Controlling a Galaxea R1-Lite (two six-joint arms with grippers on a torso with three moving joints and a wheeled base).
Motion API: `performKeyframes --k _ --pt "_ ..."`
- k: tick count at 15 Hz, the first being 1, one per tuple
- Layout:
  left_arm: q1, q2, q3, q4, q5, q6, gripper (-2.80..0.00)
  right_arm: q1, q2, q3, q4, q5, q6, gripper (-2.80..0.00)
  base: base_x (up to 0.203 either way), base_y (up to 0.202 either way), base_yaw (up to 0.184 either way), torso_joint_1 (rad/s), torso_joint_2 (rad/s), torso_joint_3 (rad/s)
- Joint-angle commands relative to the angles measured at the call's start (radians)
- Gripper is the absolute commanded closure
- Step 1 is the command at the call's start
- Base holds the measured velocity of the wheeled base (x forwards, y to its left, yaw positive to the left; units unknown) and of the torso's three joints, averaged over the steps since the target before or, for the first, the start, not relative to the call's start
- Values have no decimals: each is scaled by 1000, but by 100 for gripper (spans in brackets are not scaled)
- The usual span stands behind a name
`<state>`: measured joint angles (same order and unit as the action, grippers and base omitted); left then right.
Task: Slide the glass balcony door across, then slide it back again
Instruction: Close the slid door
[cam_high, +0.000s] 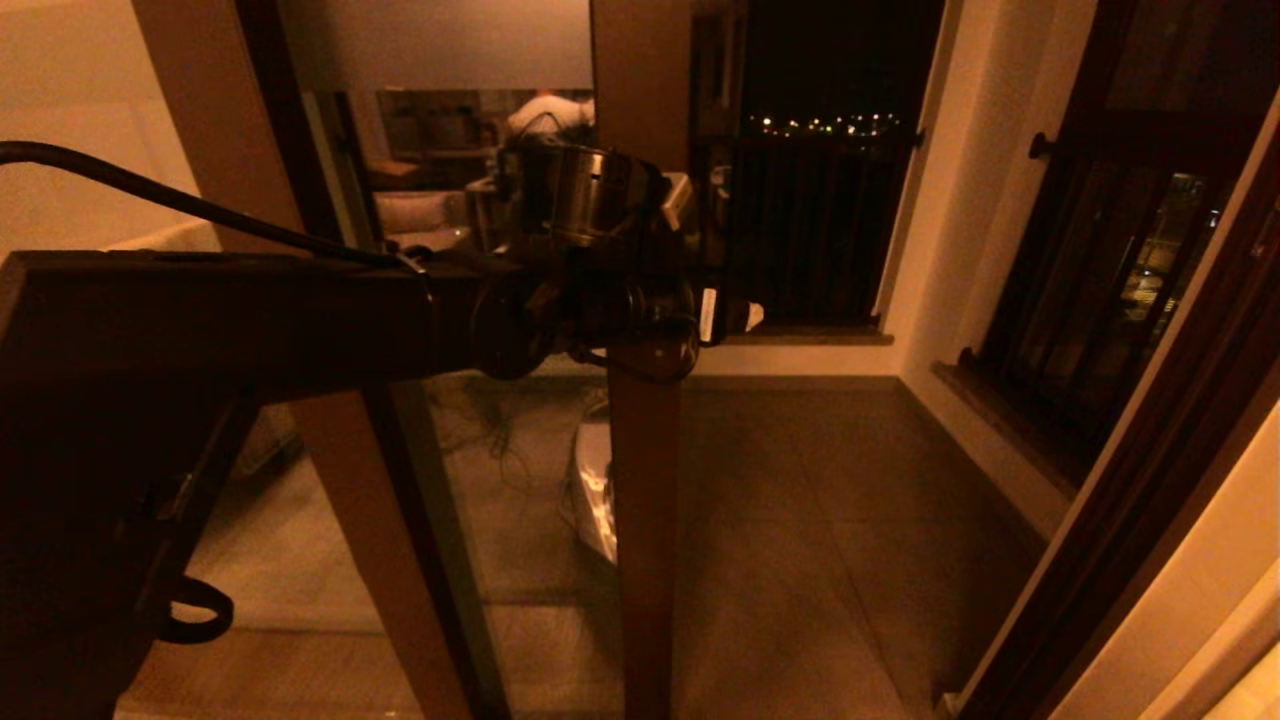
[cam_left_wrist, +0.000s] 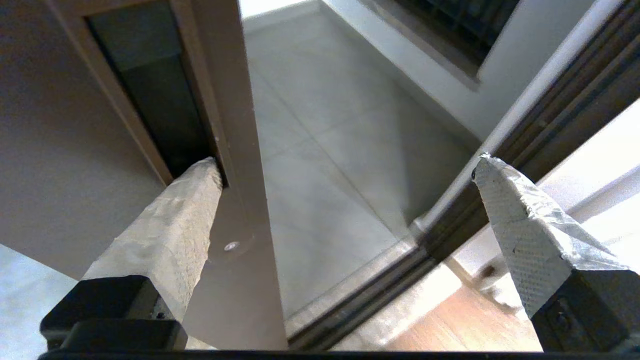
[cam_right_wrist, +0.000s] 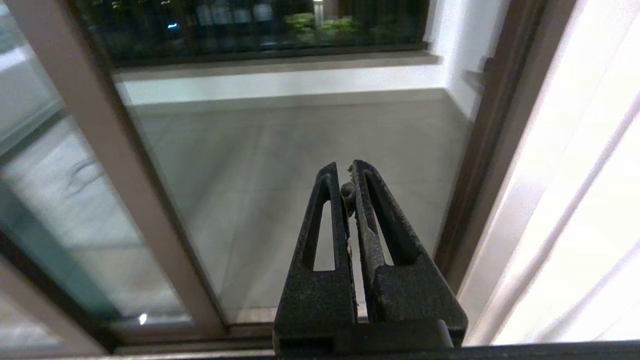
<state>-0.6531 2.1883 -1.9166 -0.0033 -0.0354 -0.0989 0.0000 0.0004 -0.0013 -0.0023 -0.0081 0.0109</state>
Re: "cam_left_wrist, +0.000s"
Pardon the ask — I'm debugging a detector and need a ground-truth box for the brown-framed sliding glass door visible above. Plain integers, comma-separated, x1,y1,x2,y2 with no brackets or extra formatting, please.
0,0,290,351

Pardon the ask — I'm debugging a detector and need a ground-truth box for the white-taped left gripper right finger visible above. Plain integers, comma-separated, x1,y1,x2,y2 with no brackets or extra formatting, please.
471,152,640,352

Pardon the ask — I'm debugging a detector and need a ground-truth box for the dark brown door jamb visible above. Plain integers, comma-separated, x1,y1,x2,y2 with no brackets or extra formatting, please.
410,0,640,261

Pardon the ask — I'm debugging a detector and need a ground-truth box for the short stone side sill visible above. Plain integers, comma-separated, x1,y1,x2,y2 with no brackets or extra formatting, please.
357,0,483,92

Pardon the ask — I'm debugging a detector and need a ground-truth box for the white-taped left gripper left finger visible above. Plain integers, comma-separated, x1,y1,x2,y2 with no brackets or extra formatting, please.
40,156,224,349

